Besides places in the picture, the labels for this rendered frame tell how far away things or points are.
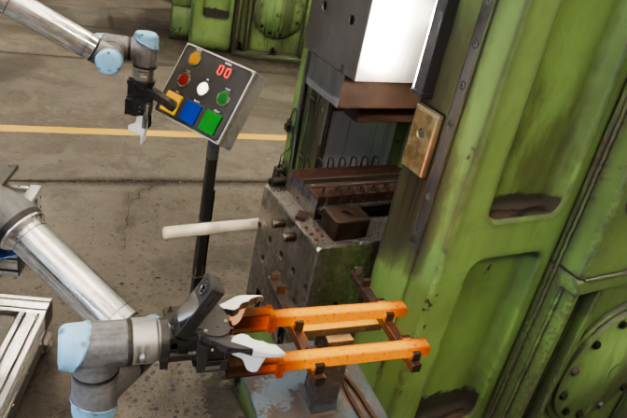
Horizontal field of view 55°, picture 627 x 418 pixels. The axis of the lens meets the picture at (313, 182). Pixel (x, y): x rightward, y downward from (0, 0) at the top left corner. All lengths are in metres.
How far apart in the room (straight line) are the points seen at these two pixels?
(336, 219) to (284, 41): 5.17
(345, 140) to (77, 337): 1.28
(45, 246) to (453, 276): 0.98
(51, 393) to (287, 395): 1.21
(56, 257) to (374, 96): 0.94
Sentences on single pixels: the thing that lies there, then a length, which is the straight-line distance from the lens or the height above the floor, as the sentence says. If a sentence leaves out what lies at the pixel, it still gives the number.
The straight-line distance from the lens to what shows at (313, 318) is 1.27.
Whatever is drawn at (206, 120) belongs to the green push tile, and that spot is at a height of 1.01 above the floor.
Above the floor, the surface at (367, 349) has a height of 1.02.
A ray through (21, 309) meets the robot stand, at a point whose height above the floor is 0.23.
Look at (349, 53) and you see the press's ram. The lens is 1.61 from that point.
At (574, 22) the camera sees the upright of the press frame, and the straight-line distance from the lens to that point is 1.58.
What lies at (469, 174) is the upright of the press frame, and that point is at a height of 1.27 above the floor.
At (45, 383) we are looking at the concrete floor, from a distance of 2.53.
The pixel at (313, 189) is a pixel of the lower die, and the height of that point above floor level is 0.99.
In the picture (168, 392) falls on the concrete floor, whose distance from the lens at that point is 2.48.
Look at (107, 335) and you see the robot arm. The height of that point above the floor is 1.12.
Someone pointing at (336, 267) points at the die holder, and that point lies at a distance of 1.75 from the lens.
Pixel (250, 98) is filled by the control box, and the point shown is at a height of 1.10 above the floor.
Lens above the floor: 1.80
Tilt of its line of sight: 26 degrees down
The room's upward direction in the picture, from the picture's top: 12 degrees clockwise
